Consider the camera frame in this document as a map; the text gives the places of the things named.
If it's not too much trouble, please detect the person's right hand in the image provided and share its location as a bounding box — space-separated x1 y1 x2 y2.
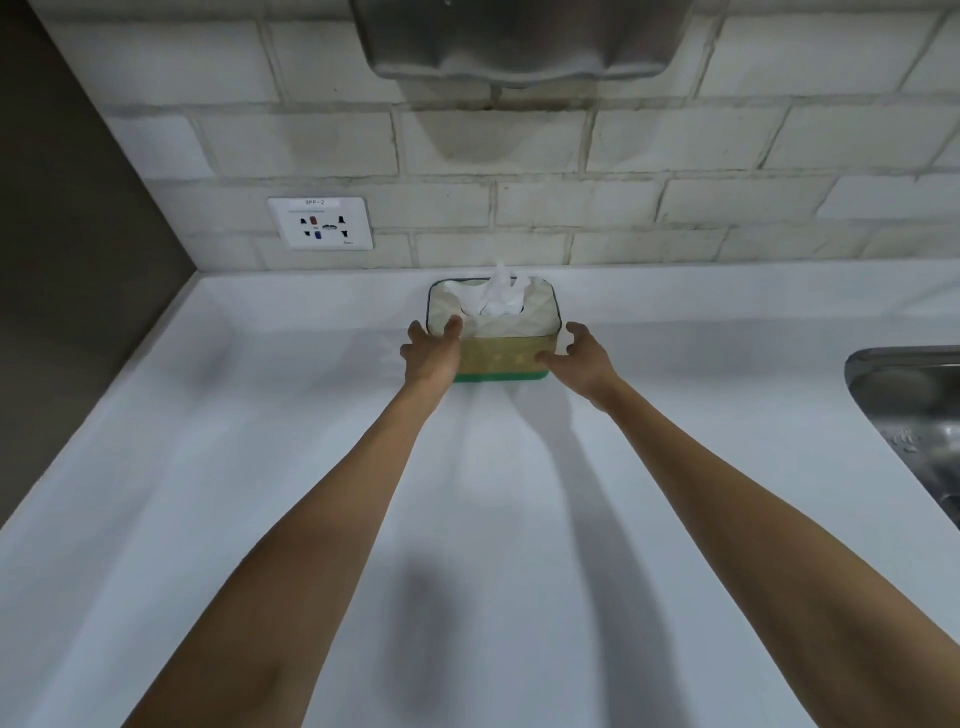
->
534 321 625 412

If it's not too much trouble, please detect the person's left hand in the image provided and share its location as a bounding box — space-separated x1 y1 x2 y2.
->
399 315 465 391

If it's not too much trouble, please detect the green and white tissue box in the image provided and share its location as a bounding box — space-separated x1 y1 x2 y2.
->
426 276 562 384

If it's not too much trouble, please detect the person's right forearm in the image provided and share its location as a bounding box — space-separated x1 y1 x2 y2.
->
592 381 960 728

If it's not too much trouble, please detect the person's left forearm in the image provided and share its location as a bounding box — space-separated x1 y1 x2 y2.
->
112 378 445 728

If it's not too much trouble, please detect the white tissue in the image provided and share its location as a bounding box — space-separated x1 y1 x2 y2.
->
478 260 532 318

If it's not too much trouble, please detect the steel hand dryer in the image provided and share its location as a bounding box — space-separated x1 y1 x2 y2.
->
348 0 696 90

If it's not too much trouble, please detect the steel sink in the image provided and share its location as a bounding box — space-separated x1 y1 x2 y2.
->
843 345 960 530

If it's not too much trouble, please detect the white wall socket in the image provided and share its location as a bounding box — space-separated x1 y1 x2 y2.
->
267 195 375 252

